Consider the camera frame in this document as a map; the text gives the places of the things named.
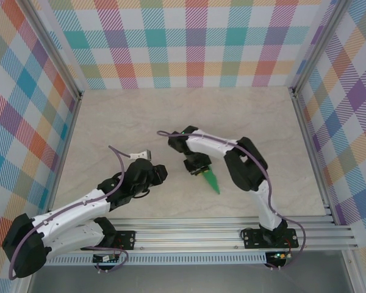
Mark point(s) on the green cloth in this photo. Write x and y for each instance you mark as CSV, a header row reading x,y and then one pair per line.
x,y
213,183

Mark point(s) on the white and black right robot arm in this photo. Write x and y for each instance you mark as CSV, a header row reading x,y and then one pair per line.
x,y
207,145

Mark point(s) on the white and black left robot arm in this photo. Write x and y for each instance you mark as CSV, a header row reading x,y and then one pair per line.
x,y
73,210

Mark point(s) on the dark circuit board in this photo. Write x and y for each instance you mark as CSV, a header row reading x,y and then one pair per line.
x,y
105,258

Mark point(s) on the grey metal panel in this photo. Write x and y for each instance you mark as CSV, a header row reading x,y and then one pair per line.
x,y
186,280

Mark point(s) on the circuit board with green light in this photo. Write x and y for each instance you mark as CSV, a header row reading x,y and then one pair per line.
x,y
279,255

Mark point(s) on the small left wrist camera box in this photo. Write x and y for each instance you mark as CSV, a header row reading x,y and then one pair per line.
x,y
144,154

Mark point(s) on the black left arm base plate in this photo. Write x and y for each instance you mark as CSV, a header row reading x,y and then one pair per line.
x,y
128,239

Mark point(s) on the aluminium mounting rail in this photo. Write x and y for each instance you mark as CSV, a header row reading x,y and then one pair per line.
x,y
186,235

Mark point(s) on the aluminium side rail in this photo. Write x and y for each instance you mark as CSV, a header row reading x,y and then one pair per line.
x,y
65,152
312,152

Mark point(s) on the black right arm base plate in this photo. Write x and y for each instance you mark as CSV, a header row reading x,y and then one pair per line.
x,y
253,238

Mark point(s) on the aluminium frame post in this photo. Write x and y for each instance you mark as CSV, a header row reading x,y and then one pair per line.
x,y
317,49
55,52

